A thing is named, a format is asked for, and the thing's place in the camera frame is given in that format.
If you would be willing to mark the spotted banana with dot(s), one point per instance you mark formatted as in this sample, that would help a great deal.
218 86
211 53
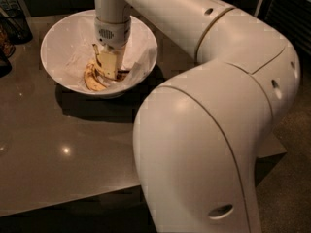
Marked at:
108 62
91 78

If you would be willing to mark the white paper liner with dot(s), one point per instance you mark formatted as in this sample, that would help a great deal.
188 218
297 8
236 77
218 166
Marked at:
139 58

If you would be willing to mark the black wire basket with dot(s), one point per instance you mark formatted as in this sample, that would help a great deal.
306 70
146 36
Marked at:
16 26

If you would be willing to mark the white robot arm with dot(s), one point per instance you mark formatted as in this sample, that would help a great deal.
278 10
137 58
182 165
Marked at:
197 136

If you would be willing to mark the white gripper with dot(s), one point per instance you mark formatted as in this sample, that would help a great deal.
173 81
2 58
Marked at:
113 34

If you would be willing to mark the brown object at left edge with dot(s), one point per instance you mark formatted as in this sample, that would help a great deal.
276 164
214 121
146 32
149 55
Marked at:
7 49

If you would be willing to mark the white bowl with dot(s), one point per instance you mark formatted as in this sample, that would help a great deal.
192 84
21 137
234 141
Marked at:
57 44

